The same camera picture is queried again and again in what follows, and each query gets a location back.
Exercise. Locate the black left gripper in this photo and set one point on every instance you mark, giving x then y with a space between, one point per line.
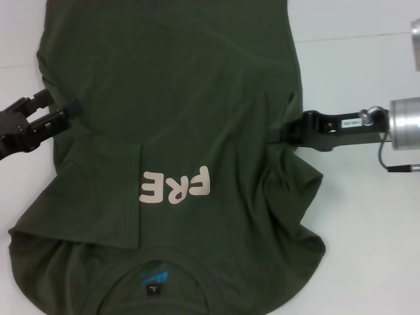
16 134

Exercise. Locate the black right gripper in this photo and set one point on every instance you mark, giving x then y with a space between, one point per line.
318 131

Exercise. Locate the dark green FREE! T-shirt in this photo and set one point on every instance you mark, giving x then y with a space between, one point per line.
180 98

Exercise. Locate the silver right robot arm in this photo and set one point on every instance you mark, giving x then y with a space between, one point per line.
407 124

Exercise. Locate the silver round connector plug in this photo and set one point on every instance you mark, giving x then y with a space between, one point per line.
365 115

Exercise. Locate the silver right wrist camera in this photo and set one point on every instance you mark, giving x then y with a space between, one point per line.
416 46

